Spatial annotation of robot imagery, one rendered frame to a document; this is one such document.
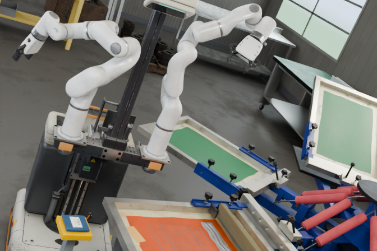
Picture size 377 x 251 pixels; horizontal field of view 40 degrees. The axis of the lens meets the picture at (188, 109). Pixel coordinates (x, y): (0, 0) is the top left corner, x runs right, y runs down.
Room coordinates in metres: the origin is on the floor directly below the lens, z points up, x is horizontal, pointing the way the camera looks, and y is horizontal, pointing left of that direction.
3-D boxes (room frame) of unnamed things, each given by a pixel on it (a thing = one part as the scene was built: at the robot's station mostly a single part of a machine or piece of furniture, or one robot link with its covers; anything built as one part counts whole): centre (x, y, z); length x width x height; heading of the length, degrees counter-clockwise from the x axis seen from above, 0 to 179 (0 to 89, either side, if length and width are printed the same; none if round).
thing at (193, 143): (3.03, -0.36, 1.05); 1.08 x 0.61 x 0.23; 63
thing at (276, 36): (9.42, -0.30, 0.51); 2.04 x 0.75 x 1.02; 111
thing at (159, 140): (2.42, 0.08, 1.21); 0.16 x 0.13 x 0.15; 21
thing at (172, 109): (2.41, 0.08, 1.37); 0.13 x 0.10 x 0.16; 18
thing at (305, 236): (2.35, -0.75, 1.02); 0.17 x 0.06 x 0.05; 123
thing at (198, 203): (2.40, -0.33, 0.98); 0.30 x 0.05 x 0.07; 123
